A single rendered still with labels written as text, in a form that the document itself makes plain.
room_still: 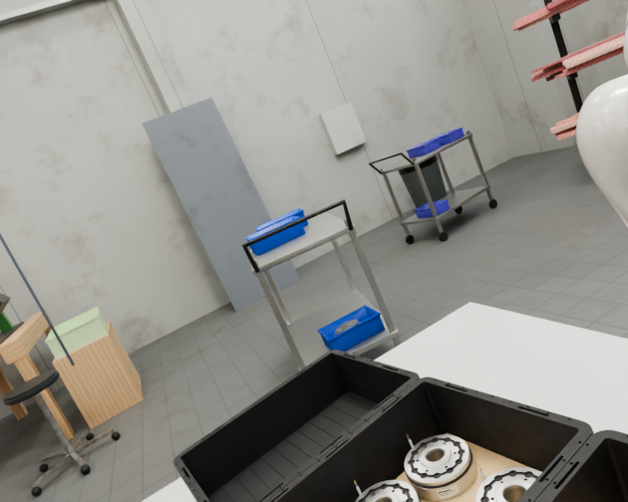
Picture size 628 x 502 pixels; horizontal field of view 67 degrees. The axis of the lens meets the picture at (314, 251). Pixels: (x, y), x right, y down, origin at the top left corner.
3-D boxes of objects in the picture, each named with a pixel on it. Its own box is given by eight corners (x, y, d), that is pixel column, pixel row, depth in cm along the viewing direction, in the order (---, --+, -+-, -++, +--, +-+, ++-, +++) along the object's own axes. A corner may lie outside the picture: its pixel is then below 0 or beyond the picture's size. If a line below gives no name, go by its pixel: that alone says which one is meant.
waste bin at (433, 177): (438, 200, 685) (421, 155, 672) (461, 198, 635) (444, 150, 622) (408, 216, 670) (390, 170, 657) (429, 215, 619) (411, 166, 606)
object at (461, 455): (436, 429, 79) (434, 426, 79) (484, 450, 70) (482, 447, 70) (392, 469, 74) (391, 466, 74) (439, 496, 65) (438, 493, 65)
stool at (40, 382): (30, 508, 305) (-25, 421, 292) (44, 465, 363) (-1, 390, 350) (122, 454, 325) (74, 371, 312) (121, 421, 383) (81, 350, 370)
